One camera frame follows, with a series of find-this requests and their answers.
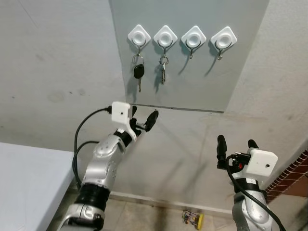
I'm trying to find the small colourful floor toy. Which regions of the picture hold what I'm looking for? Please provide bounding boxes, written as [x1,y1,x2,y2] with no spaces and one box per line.
[182,210,204,230]

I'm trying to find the white table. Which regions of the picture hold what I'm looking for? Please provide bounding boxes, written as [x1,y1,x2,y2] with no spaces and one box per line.
[0,142,80,231]

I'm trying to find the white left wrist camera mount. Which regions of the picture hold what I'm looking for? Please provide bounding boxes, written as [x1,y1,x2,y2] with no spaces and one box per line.
[111,102,141,141]

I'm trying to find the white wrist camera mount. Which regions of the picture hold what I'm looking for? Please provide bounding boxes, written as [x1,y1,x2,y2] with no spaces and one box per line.
[111,102,141,141]
[239,149,278,180]

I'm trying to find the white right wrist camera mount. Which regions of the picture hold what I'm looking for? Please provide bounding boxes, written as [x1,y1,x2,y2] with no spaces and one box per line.
[239,149,278,180]

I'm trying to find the black car key on ring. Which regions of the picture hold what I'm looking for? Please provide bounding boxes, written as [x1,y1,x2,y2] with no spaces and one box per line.
[132,54,145,93]

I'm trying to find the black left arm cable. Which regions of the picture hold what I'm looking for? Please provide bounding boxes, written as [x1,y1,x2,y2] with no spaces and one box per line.
[72,107,114,189]

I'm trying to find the silver keys on double ring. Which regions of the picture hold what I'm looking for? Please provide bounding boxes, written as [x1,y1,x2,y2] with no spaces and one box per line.
[159,55,169,85]

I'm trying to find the red brick wall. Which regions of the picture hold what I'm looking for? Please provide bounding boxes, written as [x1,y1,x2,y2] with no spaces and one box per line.
[265,150,308,203]

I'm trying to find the grey wall board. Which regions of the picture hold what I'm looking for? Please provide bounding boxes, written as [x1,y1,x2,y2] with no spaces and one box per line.
[108,0,270,114]

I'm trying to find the white diamond wall hook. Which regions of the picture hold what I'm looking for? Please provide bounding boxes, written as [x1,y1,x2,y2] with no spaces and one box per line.
[128,25,152,57]
[153,25,178,58]
[210,26,237,61]
[181,25,207,60]

